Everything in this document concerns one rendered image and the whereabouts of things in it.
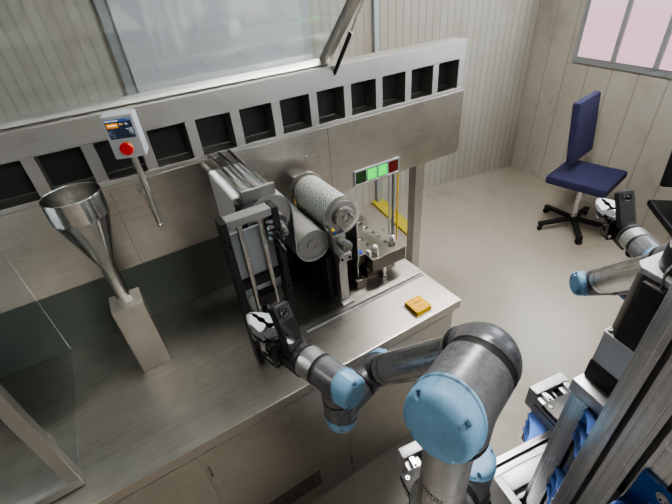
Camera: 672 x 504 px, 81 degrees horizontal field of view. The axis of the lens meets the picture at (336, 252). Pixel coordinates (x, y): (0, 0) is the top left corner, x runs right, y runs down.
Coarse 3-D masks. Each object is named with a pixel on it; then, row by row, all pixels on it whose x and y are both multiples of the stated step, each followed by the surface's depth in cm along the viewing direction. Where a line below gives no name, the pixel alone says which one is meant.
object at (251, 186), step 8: (232, 152) 135; (224, 160) 131; (240, 160) 129; (224, 168) 129; (232, 168) 125; (240, 168) 128; (248, 168) 123; (224, 176) 124; (232, 176) 119; (240, 176) 120; (248, 176) 122; (256, 176) 118; (232, 184) 119; (240, 184) 114; (248, 184) 116; (256, 184) 117; (264, 184) 112; (272, 184) 113; (240, 192) 109; (248, 192) 110; (256, 192) 111; (264, 192) 113; (272, 192) 114; (248, 200) 111
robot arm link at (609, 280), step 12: (612, 264) 106; (624, 264) 98; (636, 264) 93; (576, 276) 117; (588, 276) 114; (600, 276) 108; (612, 276) 102; (624, 276) 98; (576, 288) 117; (588, 288) 115; (600, 288) 110; (612, 288) 105; (624, 288) 101
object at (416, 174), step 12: (420, 168) 215; (420, 180) 219; (408, 192) 227; (420, 192) 224; (408, 204) 231; (420, 204) 229; (408, 216) 235; (420, 216) 234; (408, 228) 240; (420, 228) 239; (408, 240) 245; (408, 252) 250
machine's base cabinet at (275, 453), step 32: (448, 320) 156; (288, 416) 129; (320, 416) 139; (384, 416) 165; (224, 448) 119; (256, 448) 128; (288, 448) 138; (320, 448) 150; (352, 448) 164; (384, 448) 181; (160, 480) 111; (192, 480) 119; (224, 480) 127; (256, 480) 137; (288, 480) 148; (320, 480) 162
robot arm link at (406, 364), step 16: (448, 336) 71; (480, 336) 61; (496, 336) 61; (384, 352) 93; (400, 352) 84; (416, 352) 79; (432, 352) 74; (512, 352) 59; (368, 368) 94; (384, 368) 88; (400, 368) 83; (416, 368) 79; (368, 384) 92; (384, 384) 91
